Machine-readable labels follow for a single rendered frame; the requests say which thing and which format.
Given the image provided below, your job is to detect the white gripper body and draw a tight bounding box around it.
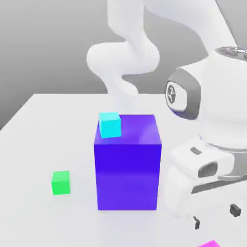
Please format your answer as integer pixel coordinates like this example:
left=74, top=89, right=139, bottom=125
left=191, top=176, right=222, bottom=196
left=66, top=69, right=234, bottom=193
left=164, top=167, right=247, bottom=220

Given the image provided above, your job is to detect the small magenta cube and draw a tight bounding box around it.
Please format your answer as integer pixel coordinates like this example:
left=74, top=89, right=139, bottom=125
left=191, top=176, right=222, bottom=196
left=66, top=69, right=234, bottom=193
left=198, top=240, right=221, bottom=247

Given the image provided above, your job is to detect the small cyan cube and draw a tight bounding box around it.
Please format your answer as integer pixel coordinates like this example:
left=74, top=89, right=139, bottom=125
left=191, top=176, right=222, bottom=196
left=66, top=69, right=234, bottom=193
left=98, top=111, right=122, bottom=139

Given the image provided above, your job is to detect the small green cube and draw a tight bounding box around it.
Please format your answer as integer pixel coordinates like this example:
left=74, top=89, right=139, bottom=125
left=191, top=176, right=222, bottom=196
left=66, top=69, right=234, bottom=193
left=51, top=170, right=71, bottom=196

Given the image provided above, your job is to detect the large blue box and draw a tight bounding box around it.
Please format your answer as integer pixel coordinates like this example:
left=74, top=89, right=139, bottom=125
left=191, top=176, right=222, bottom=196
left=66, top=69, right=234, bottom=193
left=94, top=114, right=162, bottom=211

